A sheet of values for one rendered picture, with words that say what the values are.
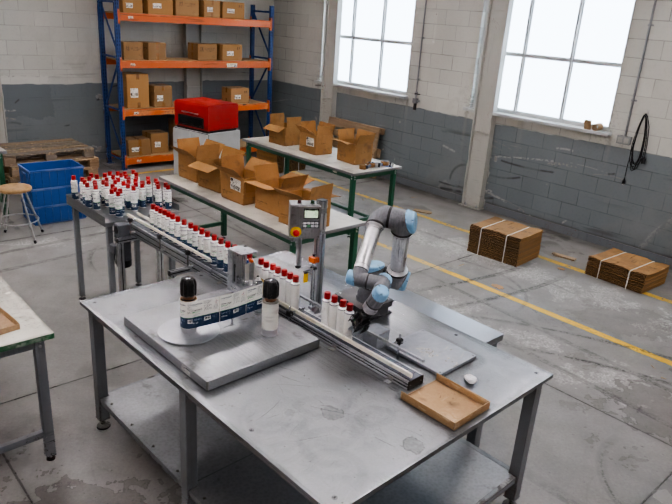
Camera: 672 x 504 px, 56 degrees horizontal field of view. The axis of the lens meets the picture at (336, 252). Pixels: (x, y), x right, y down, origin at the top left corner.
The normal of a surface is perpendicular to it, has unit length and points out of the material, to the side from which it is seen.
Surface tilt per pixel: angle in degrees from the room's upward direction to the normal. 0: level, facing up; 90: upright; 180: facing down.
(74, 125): 90
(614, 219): 90
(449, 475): 3
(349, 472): 0
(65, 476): 0
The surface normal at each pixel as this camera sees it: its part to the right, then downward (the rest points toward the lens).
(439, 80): -0.74, 0.18
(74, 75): 0.67, 0.30
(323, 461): 0.07, -0.94
